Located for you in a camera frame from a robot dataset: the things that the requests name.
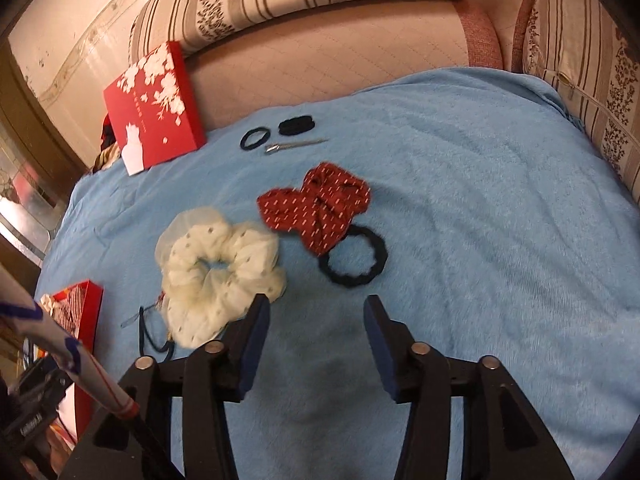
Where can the wooden cabinet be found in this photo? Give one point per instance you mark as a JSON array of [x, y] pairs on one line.
[[30, 125]]

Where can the pink sofa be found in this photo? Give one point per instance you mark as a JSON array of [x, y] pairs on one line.
[[325, 65]]

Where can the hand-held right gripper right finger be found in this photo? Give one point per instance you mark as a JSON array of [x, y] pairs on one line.
[[376, 345]]

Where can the red cardboard box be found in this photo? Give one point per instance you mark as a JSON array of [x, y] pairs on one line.
[[86, 310]]

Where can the white tulle scrunchie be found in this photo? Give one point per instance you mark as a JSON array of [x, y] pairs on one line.
[[225, 265]]

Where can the white blue-printed rod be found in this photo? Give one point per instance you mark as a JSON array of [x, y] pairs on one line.
[[55, 335]]

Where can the red flowered box lid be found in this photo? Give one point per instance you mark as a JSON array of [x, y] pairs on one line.
[[155, 110]]

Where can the light blue blanket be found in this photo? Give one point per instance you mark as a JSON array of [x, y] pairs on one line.
[[475, 210]]

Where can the black device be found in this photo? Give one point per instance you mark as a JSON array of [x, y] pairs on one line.
[[35, 410]]

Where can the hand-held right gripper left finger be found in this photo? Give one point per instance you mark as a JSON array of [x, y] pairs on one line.
[[252, 345]]

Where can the square striped floral pillow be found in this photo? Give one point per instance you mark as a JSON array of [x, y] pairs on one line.
[[585, 60]]

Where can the pile of dark clothes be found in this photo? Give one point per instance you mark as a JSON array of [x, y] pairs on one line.
[[106, 145]]

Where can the silver hair clip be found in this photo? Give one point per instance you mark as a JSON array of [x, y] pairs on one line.
[[292, 145]]

